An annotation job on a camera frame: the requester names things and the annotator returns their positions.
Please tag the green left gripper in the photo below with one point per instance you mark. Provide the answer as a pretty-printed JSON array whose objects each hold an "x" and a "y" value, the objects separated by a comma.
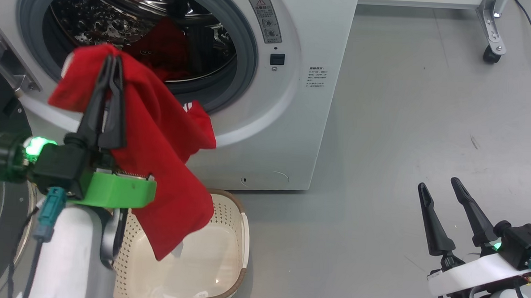
[{"x": 120, "y": 192}]

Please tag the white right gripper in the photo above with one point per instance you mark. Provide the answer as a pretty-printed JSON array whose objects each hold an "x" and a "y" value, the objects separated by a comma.
[{"x": 475, "y": 277}]

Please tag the red garment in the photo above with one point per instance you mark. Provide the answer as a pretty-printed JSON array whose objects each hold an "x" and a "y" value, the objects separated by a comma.
[{"x": 166, "y": 162}]

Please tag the cream perforated basket brown rim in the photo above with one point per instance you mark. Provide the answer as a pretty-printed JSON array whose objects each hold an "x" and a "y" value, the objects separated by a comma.
[{"x": 224, "y": 263}]

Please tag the white front-load washing machine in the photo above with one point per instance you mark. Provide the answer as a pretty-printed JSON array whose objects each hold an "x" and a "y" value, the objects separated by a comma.
[{"x": 302, "y": 123}]

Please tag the metal leg with caster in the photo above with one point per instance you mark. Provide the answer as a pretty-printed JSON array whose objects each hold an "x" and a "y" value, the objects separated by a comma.
[{"x": 492, "y": 33}]

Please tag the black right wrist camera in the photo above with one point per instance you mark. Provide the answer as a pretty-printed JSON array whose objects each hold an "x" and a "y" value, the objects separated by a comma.
[{"x": 526, "y": 243}]

